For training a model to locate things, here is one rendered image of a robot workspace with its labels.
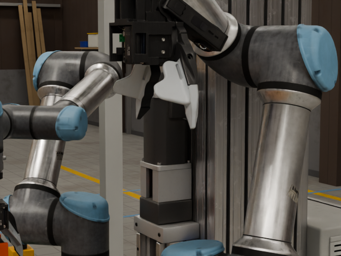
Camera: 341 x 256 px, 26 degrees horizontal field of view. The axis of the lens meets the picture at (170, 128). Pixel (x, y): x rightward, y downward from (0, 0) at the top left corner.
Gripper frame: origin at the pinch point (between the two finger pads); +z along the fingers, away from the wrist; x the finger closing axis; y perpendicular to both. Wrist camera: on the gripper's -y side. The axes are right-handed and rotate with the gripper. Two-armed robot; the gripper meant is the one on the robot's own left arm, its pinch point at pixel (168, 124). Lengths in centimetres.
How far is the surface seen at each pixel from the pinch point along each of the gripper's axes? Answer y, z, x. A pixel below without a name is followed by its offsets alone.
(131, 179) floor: -348, 153, -704
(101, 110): -149, 32, -350
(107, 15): -150, -29, -343
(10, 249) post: -18, 52, -131
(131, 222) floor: -250, 153, -510
